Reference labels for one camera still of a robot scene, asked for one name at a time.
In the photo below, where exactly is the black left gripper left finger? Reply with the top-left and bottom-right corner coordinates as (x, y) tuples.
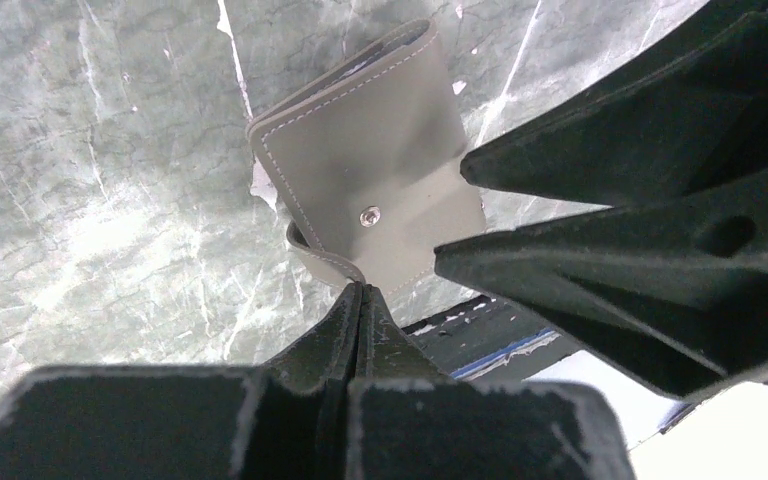
(0, 283), (363, 479)

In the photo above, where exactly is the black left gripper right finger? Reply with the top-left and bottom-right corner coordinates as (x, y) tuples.
(345, 285), (635, 479)

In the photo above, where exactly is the grey leather card holder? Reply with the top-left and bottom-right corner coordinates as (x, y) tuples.
(247, 19), (486, 297)

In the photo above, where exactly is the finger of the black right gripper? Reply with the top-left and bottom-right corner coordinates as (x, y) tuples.
(435, 168), (768, 401)
(460, 1), (768, 206)

